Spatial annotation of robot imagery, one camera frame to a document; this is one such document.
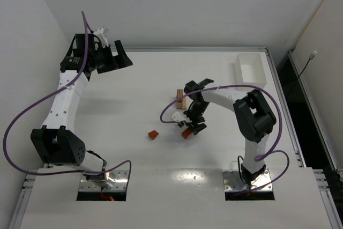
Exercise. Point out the white open box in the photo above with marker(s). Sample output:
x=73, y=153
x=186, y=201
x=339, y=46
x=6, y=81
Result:
x=249, y=70

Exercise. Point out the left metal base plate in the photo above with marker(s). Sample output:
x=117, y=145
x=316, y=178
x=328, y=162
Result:
x=114, y=181

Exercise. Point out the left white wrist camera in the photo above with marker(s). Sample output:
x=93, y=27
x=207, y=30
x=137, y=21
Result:
x=100, y=33

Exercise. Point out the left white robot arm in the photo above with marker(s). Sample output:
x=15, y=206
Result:
x=55, y=142

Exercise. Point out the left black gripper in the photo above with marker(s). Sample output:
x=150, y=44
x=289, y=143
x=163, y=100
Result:
x=109, y=59

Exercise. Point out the metal base plate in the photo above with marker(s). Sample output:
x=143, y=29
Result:
x=233, y=183
x=114, y=181

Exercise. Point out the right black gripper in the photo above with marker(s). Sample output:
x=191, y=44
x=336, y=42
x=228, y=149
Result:
x=193, y=122

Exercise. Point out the long light wood plank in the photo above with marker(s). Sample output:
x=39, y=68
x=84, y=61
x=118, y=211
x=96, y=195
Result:
x=179, y=105

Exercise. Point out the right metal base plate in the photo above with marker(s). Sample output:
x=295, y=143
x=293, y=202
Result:
x=233, y=183

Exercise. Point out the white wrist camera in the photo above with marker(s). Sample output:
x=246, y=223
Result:
x=100, y=33
x=179, y=116

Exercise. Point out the striped wood block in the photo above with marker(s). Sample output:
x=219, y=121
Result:
x=179, y=94

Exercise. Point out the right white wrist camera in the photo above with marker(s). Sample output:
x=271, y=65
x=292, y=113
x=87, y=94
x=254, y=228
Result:
x=179, y=116

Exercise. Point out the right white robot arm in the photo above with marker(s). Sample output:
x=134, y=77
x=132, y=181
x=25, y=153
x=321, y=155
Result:
x=254, y=117

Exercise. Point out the red-brown arch block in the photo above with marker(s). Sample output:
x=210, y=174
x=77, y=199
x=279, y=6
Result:
x=186, y=133

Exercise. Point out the red-brown wedge block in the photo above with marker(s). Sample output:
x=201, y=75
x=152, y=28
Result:
x=153, y=134

